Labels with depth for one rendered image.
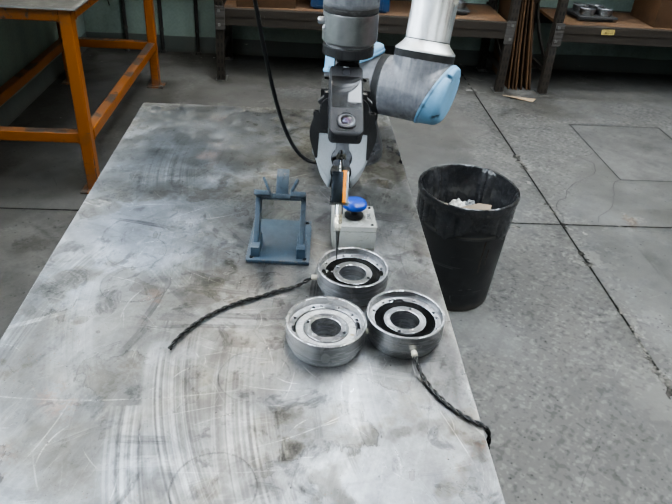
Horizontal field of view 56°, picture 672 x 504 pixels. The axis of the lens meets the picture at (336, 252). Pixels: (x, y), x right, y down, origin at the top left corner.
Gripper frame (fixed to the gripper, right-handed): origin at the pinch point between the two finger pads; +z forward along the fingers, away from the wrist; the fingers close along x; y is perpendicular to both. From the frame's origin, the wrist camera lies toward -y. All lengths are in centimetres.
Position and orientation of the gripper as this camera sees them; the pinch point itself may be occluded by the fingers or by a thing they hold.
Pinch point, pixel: (340, 181)
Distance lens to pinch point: 96.6
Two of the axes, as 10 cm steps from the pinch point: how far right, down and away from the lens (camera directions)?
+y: 0.0, -5.5, 8.4
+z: -0.6, 8.4, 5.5
